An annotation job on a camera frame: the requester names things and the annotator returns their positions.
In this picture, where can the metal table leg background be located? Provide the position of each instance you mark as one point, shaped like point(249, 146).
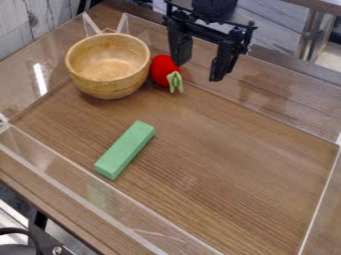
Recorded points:
point(315, 35)

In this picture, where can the black table leg bracket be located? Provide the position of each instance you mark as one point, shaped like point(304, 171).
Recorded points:
point(49, 245)

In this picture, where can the clear acrylic tray wall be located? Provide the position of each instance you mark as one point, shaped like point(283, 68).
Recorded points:
point(237, 179)

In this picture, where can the brown wooden bowl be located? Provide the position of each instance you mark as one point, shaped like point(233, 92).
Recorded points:
point(109, 65)

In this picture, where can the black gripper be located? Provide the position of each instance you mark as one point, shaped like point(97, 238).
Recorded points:
point(212, 20)

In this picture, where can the red plush strawberry toy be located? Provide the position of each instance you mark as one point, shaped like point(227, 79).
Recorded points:
point(166, 73)

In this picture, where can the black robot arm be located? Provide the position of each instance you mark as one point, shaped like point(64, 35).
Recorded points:
point(211, 20)

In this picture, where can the green rectangular block stick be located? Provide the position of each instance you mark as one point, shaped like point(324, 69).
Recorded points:
point(120, 155)

